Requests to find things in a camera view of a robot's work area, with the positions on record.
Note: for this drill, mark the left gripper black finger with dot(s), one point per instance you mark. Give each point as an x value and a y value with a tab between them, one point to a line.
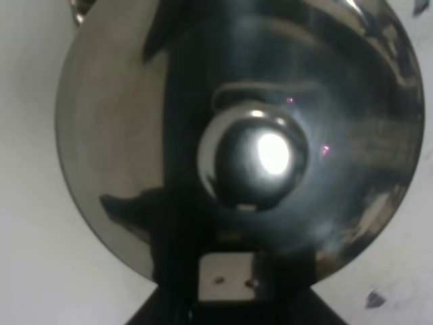
237	288

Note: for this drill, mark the stainless steel teapot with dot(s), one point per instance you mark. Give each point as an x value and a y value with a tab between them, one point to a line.
291	129

